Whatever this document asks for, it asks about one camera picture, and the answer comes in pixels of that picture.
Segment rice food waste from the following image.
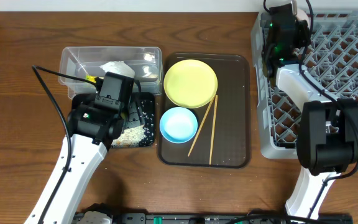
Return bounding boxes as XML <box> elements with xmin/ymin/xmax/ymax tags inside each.
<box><xmin>111</xmin><ymin>99</ymin><xmax>155</xmax><ymax>147</ymax></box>

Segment green yellow snack wrapper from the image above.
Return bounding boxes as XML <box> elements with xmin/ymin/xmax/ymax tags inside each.
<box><xmin>85</xmin><ymin>74</ymin><xmax>104</xmax><ymax>83</ymax></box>

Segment white napkin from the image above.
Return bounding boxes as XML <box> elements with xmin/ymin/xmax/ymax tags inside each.
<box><xmin>100</xmin><ymin>61</ymin><xmax>135</xmax><ymax>78</ymax></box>

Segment light blue bowl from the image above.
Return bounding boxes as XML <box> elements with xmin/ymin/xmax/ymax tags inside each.
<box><xmin>159</xmin><ymin>107</ymin><xmax>198</xmax><ymax>144</ymax></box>

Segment yellow plate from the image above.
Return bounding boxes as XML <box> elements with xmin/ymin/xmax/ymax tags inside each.
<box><xmin>163</xmin><ymin>59</ymin><xmax>218</xmax><ymax>109</ymax></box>

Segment wooden chopstick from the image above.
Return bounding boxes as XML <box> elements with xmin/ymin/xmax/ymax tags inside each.
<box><xmin>209</xmin><ymin>95</ymin><xmax>218</xmax><ymax>165</ymax></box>
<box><xmin>187</xmin><ymin>95</ymin><xmax>217</xmax><ymax>157</ymax></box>

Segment pink bowl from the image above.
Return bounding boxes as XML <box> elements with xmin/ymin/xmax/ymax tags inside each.
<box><xmin>291</xmin><ymin>0</ymin><xmax>310</xmax><ymax>26</ymax></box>

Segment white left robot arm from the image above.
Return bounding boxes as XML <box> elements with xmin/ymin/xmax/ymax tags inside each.
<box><xmin>26</xmin><ymin>72</ymin><xmax>144</xmax><ymax>223</ymax></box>

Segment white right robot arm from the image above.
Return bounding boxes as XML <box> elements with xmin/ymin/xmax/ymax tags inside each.
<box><xmin>262</xmin><ymin>1</ymin><xmax>358</xmax><ymax>223</ymax></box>

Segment grey dishwasher rack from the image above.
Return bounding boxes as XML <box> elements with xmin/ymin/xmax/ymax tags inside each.
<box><xmin>251</xmin><ymin>11</ymin><xmax>358</xmax><ymax>159</ymax></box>

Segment black tray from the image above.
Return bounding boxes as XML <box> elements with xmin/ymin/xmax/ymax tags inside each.
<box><xmin>71</xmin><ymin>91</ymin><xmax>155</xmax><ymax>149</ymax></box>

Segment clear plastic bin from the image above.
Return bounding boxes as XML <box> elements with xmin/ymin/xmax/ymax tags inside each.
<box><xmin>59</xmin><ymin>46</ymin><xmax>163</xmax><ymax>99</ymax></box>

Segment brown serving tray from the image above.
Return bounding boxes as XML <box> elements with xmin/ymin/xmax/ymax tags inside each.
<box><xmin>157</xmin><ymin>52</ymin><xmax>251</xmax><ymax>169</ymax></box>

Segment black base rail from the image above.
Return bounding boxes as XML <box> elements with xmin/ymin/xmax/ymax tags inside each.
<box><xmin>73</xmin><ymin>203</ymin><xmax>354</xmax><ymax>224</ymax></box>

